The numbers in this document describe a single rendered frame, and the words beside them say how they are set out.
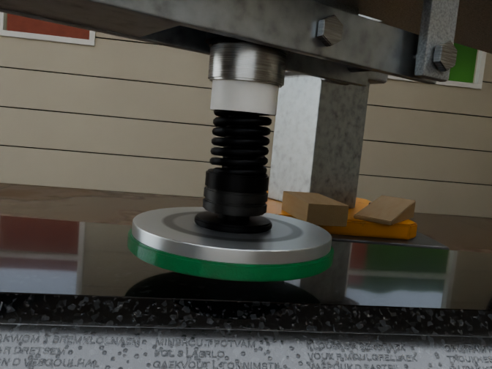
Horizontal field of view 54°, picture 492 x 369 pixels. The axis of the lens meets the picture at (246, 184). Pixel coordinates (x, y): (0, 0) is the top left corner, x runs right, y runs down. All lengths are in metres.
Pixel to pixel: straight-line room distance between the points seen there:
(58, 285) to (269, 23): 0.31
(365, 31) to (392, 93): 6.71
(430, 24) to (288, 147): 0.88
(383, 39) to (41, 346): 0.45
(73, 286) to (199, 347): 0.13
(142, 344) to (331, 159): 1.01
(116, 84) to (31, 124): 1.21
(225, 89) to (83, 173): 6.31
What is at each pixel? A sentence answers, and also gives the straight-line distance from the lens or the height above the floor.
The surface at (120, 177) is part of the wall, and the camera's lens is 6.69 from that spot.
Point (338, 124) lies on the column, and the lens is 1.37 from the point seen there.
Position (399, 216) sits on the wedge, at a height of 0.80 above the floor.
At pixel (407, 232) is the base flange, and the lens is 1.30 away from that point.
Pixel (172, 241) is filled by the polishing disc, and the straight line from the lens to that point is 0.43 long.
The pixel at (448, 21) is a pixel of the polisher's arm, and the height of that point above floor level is 1.12.
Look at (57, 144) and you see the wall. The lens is 6.80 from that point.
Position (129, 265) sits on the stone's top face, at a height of 0.82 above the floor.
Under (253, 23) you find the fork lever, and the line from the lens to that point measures 0.45.
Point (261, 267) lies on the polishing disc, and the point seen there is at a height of 0.86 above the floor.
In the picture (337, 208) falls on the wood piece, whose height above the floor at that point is 0.82.
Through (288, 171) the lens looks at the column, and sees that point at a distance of 1.39.
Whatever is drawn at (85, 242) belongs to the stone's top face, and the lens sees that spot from 0.64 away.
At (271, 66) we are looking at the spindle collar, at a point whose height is 1.05.
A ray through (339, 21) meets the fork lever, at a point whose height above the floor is 1.09.
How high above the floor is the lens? 0.98
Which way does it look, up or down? 6 degrees down
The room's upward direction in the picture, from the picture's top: 5 degrees clockwise
